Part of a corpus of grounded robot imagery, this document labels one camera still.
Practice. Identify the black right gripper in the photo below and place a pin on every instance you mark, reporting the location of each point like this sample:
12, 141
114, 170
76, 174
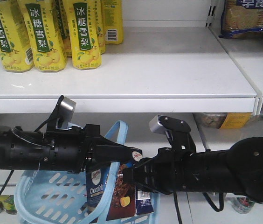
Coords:
163, 173

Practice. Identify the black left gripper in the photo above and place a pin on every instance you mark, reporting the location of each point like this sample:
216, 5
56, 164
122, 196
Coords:
72, 150

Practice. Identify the dark blue Chocofello cookie box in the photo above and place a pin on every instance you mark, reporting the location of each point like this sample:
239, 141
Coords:
126, 199

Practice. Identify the light blue plastic basket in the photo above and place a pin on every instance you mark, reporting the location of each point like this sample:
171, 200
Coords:
58, 197

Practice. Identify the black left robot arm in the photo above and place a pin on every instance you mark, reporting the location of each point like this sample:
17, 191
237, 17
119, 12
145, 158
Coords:
20, 150

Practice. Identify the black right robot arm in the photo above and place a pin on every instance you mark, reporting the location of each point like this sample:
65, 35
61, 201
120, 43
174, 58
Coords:
238, 170

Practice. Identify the clear box of snacks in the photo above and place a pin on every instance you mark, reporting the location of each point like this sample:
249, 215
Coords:
219, 120

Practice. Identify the clear water bottle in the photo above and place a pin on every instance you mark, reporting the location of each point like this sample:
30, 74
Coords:
242, 205

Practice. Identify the yellow pear drink bottle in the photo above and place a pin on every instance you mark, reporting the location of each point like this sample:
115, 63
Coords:
15, 50
85, 52
113, 21
44, 34

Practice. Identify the white supermarket shelving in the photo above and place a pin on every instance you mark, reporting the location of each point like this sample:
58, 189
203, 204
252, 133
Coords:
172, 62

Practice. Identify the rear yellow pear drink bottle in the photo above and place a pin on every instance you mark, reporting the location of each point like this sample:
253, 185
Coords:
113, 21

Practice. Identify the cracker package blue trim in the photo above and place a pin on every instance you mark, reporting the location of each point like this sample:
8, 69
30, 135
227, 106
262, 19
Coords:
240, 17

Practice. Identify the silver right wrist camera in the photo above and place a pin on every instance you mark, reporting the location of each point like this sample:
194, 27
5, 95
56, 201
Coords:
175, 130

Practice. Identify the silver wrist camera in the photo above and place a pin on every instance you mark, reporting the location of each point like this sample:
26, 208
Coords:
61, 116
175, 130

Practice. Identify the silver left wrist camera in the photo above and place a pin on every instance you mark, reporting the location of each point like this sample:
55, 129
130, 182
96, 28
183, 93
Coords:
61, 116

